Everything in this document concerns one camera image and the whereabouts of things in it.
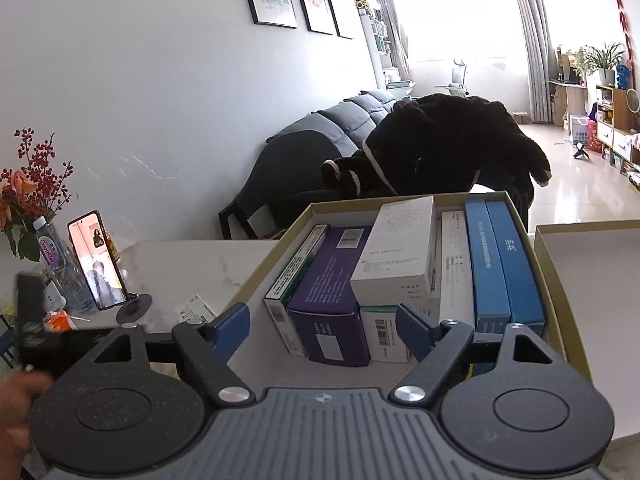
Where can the blue toy figure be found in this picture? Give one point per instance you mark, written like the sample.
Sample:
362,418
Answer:
623,74

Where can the blue miniature chair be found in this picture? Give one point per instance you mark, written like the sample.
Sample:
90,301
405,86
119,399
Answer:
6,347

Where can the purple box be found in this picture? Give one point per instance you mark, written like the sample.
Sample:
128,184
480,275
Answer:
325,285

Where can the white teal-striped medicine box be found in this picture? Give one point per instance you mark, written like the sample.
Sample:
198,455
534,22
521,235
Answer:
382,332

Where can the long white yellow-ended box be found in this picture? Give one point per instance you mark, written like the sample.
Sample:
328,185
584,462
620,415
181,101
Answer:
456,265

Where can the orange flower bouquet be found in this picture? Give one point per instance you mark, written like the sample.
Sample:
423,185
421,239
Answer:
30,185

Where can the clear water bottle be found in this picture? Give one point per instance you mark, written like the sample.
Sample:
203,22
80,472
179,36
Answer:
55,260

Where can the tan cardboard box lid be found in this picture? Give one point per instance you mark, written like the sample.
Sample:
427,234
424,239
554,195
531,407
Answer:
575,285

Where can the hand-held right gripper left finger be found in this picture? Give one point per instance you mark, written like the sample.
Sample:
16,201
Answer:
230,327

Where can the white office chair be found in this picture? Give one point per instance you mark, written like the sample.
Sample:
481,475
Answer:
457,77

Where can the small black tripod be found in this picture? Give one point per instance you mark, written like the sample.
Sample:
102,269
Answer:
581,151

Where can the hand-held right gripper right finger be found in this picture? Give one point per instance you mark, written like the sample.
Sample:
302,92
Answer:
415,332

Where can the smartphone with lit screen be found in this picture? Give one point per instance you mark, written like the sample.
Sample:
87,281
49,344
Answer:
97,260

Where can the grey curtain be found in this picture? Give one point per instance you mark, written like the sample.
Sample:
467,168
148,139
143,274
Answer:
532,45
387,5

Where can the white marble desktop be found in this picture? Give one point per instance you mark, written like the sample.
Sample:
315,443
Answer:
200,270

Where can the slim white green-striped box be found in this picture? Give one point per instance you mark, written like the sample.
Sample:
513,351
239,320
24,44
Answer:
295,280

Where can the grey sofa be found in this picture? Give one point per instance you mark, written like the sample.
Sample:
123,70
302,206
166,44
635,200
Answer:
350,115

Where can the white bookshelf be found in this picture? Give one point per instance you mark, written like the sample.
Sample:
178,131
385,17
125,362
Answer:
375,40

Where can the black plush coat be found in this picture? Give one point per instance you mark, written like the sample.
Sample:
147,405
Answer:
450,145

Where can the tan cardboard box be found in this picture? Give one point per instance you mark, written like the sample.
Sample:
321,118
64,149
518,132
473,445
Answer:
270,255

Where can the wooden storage cabinet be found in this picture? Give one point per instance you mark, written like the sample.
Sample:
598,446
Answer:
605,120

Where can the plain white medicine box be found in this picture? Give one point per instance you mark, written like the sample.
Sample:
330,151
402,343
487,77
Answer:
395,245

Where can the orange white tissue pack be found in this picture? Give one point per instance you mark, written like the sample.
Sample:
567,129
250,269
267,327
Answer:
61,321

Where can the person's left hand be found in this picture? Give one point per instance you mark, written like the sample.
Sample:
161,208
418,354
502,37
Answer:
20,405

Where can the small standing fan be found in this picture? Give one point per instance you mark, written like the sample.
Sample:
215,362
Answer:
633,100

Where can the blue face mask box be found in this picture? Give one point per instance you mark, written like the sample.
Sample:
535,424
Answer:
517,265
487,260

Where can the white green tablet box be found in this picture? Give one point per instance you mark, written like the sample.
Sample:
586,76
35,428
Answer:
195,309

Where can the green potted plant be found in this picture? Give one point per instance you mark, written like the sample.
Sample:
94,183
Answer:
600,57

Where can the round dark phone stand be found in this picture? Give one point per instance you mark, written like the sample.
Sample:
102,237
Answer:
134,309

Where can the dark chair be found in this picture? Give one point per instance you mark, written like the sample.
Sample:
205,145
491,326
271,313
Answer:
280,175

